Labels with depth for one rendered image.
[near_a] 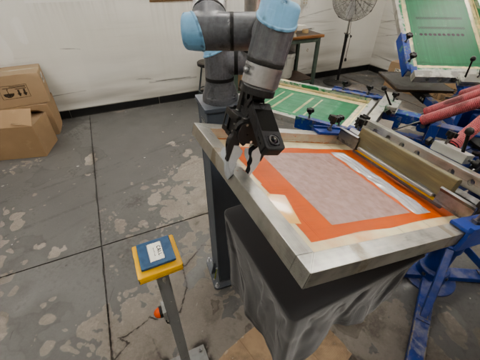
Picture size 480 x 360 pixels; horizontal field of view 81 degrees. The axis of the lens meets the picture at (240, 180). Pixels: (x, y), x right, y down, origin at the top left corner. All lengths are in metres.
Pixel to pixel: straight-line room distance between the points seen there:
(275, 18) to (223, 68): 0.62
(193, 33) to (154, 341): 1.59
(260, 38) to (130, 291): 1.77
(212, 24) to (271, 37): 0.15
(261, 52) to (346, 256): 0.39
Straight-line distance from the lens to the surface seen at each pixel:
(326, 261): 0.50
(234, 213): 1.00
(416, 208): 0.93
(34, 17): 4.33
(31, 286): 2.37
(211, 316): 1.85
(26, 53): 4.42
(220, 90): 1.17
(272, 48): 0.55
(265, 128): 0.55
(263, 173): 0.75
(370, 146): 1.10
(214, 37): 0.65
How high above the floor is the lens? 1.64
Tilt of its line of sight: 37 degrees down
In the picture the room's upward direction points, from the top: straight up
